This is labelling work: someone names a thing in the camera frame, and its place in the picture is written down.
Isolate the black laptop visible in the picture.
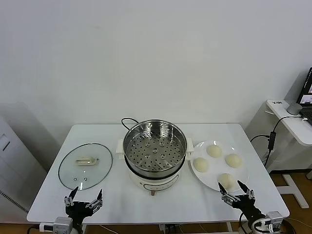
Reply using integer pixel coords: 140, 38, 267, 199
296, 67, 312, 117

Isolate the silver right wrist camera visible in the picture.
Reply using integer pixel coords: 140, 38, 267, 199
264, 211, 284, 232

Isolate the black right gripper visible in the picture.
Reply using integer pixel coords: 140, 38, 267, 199
217, 179, 265, 221

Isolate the stainless steel steamer basket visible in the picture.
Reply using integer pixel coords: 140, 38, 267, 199
122, 118, 188, 173

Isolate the black adapter cable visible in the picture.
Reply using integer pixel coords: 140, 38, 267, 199
250, 116, 309, 167

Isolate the white steamed baozi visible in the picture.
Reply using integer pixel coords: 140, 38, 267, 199
193, 157, 210, 174
218, 173, 236, 191
224, 153, 243, 169
206, 145, 223, 158

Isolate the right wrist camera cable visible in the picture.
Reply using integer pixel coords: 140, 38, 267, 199
238, 212, 247, 234

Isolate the black cooker power cord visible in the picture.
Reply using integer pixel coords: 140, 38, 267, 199
121, 117, 140, 131

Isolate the white side desk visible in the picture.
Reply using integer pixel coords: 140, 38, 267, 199
266, 98, 312, 209

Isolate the cream electric cooker base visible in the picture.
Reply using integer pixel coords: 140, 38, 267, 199
116, 137, 195, 196

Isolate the white floor cabinet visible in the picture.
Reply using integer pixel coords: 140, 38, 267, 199
0, 114, 48, 224

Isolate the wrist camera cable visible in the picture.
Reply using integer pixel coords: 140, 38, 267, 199
238, 212, 247, 234
26, 222, 55, 234

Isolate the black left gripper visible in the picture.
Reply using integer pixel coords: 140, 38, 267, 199
64, 186, 104, 226

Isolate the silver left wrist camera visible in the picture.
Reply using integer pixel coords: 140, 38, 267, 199
53, 216, 74, 233

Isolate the white round plate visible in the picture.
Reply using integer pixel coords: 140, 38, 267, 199
190, 140, 250, 193

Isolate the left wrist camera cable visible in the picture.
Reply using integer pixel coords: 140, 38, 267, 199
26, 222, 55, 234

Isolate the round glass pot lid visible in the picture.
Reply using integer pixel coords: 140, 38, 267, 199
58, 143, 114, 191

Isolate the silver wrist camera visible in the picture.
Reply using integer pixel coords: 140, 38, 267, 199
53, 216, 74, 233
264, 211, 284, 232

